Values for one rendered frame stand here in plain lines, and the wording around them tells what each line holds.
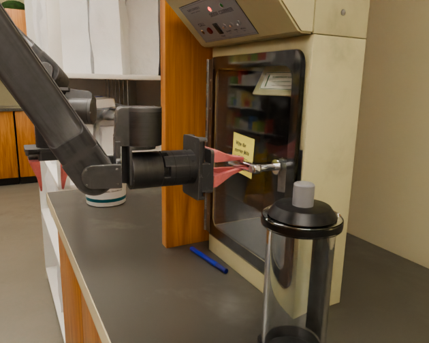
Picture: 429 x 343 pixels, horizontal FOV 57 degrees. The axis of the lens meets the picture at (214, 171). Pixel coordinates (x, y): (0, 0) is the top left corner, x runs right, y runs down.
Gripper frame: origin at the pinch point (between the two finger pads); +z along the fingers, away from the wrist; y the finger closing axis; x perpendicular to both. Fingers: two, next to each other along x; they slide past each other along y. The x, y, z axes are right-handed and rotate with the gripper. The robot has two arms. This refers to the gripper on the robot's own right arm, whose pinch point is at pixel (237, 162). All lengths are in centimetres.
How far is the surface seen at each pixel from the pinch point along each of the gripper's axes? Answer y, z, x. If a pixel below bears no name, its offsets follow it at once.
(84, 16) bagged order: 42, -3, 127
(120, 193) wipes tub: -21, -4, 65
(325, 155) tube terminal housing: 2.5, 10.1, -10.6
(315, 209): -2.2, -1.0, -21.3
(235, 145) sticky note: 1.8, 4.3, 8.2
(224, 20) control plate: 24.5, -0.7, 5.3
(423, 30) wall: 27, 48, 2
